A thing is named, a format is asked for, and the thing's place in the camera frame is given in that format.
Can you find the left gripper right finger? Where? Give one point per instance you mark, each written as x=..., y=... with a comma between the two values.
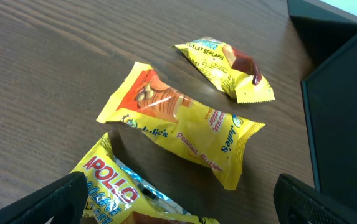
x=298, y=203

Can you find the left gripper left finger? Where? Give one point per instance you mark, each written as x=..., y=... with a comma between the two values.
x=62, y=201

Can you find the yellow Apollo cake packet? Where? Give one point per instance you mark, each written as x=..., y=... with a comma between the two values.
x=116, y=194

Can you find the yellow peanut butter packet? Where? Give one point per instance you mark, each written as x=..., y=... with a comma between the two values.
x=180, y=124

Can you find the yellow chocolate cake packet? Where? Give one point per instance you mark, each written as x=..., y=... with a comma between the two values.
x=228, y=69

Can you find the dark green open gift box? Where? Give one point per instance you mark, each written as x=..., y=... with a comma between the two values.
x=329, y=36

